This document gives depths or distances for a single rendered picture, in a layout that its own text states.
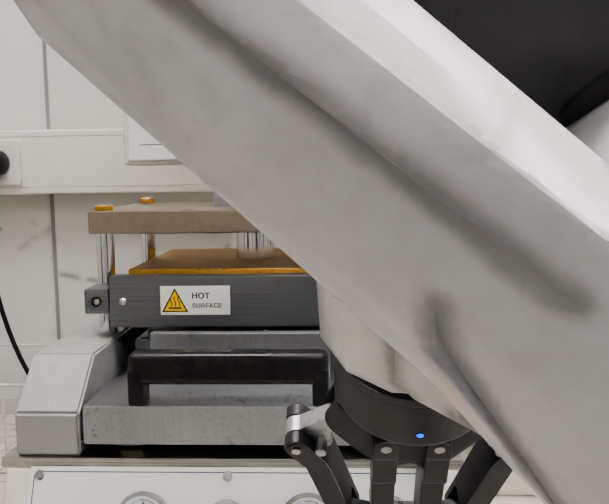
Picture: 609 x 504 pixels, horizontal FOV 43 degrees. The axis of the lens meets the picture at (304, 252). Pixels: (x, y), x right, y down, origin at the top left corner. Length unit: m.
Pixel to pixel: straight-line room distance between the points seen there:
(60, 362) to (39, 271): 0.68
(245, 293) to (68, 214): 0.67
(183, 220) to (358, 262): 0.51
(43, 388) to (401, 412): 0.37
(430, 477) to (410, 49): 0.29
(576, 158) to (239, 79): 0.07
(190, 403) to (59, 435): 0.10
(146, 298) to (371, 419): 0.36
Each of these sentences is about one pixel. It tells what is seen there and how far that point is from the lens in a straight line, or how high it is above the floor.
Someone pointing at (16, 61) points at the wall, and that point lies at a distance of 1.33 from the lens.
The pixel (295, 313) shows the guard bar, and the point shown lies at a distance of 0.65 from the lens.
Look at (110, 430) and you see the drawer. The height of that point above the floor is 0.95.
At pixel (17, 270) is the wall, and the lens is 1.33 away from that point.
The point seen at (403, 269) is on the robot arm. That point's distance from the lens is 0.16.
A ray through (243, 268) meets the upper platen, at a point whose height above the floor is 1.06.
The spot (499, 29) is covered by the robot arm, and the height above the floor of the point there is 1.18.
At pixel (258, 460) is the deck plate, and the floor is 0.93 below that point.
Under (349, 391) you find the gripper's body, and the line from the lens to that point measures 0.34.
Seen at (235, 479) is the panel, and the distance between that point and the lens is 0.59.
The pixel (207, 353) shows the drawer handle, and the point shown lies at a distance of 0.58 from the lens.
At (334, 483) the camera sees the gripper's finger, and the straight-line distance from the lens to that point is 0.42.
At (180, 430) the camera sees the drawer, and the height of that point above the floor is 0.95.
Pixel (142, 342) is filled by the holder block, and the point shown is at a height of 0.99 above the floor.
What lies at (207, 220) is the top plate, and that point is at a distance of 0.67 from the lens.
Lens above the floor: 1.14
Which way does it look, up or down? 6 degrees down
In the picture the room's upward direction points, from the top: 1 degrees counter-clockwise
